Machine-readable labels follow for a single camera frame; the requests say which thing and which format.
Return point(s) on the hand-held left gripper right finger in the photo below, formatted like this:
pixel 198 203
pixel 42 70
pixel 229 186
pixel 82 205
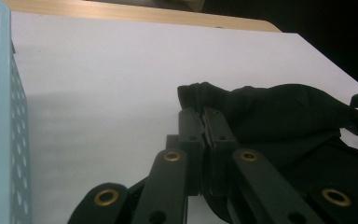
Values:
pixel 217 133

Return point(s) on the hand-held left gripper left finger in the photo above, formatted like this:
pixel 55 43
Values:
pixel 192 130

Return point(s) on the black shorts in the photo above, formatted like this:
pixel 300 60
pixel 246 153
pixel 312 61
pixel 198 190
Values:
pixel 276 115

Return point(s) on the light blue plastic basket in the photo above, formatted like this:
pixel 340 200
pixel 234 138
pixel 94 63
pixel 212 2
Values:
pixel 3 124

